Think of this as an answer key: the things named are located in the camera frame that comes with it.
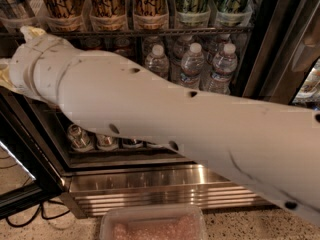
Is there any upper wire shelf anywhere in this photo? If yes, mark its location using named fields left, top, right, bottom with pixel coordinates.
left=0, top=25, right=255, bottom=40

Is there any open fridge door left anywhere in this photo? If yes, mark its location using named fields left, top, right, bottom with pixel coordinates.
left=0, top=87, right=63, bottom=219

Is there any gold lacroix can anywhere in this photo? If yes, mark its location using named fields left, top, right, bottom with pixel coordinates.
left=43, top=0, right=85, bottom=32
left=90, top=0, right=127, bottom=31
left=134, top=0, right=168, bottom=30

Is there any clear plastic bin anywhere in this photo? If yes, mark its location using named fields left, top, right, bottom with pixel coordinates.
left=99, top=204, right=208, bottom=240

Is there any green lacroix can right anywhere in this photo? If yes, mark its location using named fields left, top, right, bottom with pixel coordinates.
left=215, top=0, right=250, bottom=27

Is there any green lacroix can left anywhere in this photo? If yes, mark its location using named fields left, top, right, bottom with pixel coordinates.
left=175, top=0, right=210, bottom=28

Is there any green lacroix can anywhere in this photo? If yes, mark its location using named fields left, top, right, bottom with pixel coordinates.
left=215, top=0, right=250, bottom=27
left=175, top=0, right=210, bottom=28

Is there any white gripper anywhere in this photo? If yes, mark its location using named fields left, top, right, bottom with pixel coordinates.
left=0, top=25, right=48, bottom=95

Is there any gold lacroix can middle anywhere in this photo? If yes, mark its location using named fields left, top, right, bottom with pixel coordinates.
left=90, top=0, right=127, bottom=31

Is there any front left water bottle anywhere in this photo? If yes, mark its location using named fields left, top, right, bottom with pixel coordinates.
left=144, top=45, right=169, bottom=79

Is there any blue pepsi can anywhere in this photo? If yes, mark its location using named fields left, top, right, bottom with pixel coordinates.
left=146, top=142, right=164, bottom=149
left=122, top=139, right=143, bottom=149

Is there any water bottle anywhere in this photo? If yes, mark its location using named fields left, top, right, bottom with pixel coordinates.
left=144, top=45, right=169, bottom=79
left=200, top=43, right=238, bottom=94
left=178, top=43, right=205, bottom=89

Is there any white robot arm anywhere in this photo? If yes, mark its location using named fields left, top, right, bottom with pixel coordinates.
left=1, top=26, right=320, bottom=225

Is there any black cable on floor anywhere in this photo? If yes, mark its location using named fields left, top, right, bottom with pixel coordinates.
left=4, top=198, right=72, bottom=228

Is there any left blue pepsi can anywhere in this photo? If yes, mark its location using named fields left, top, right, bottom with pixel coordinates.
left=122, top=139, right=143, bottom=149

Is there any dark can far left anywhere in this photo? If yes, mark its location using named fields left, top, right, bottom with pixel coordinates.
left=0, top=0, right=46, bottom=33

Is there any gold lacroix can left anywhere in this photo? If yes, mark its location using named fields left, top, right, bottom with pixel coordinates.
left=43, top=0, right=85, bottom=32

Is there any front right water bottle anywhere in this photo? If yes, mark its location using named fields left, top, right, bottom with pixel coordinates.
left=200, top=43, right=238, bottom=94

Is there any front middle water bottle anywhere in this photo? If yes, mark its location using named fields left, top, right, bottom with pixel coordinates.
left=178, top=43, right=205, bottom=89

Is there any stainless steel fridge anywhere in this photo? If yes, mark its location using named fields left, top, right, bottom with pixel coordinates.
left=1, top=0, right=318, bottom=218

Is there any right blue pepsi can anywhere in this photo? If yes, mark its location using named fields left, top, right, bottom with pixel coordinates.
left=146, top=142, right=164, bottom=149

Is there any fridge right glass door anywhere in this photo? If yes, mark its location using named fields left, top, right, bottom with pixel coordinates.
left=238, top=0, right=320, bottom=104

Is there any gold lacroix can right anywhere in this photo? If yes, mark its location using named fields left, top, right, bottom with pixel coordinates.
left=134, top=0, right=168, bottom=30

